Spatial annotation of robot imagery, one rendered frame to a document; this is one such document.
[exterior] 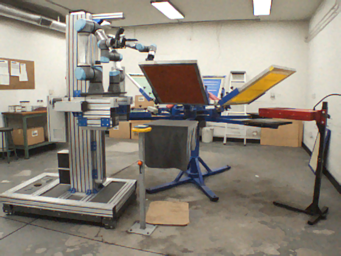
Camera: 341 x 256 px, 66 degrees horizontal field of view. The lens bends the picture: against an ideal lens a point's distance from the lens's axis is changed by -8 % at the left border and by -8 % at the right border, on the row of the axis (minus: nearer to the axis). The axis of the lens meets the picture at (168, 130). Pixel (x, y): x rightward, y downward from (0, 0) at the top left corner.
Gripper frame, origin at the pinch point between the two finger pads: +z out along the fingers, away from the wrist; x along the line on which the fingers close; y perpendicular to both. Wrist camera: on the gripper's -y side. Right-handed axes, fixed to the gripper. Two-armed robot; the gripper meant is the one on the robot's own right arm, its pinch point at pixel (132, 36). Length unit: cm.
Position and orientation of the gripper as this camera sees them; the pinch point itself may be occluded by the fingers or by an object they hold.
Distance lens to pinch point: 219.6
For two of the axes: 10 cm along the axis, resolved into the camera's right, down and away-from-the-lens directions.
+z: 8.2, 0.9, -5.6
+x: -5.6, -0.2, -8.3
